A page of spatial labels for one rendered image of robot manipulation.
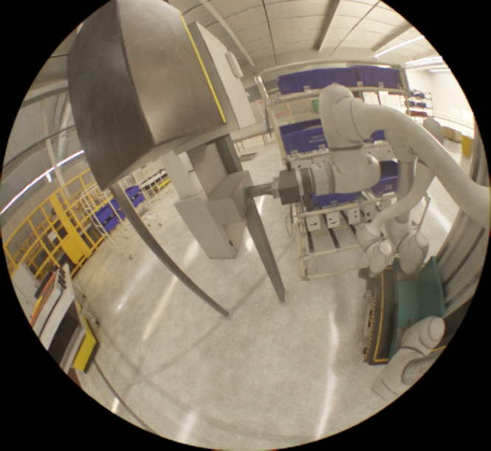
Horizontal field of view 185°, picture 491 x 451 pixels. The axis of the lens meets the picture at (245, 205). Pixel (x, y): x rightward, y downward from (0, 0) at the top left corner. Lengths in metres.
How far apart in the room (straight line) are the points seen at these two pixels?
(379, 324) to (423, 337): 0.41
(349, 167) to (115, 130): 0.43
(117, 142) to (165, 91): 0.07
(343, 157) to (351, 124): 0.09
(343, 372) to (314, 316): 0.57
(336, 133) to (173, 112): 0.34
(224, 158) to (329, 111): 0.39
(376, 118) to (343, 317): 1.30
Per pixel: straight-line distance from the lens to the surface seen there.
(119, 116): 0.16
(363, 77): 1.20
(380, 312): 1.13
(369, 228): 0.85
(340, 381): 1.38
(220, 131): 0.30
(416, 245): 0.98
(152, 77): 0.16
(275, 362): 1.35
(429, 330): 0.81
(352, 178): 0.41
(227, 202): 0.39
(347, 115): 0.37
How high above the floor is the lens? 1.33
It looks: 28 degrees down
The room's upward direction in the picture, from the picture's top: 22 degrees counter-clockwise
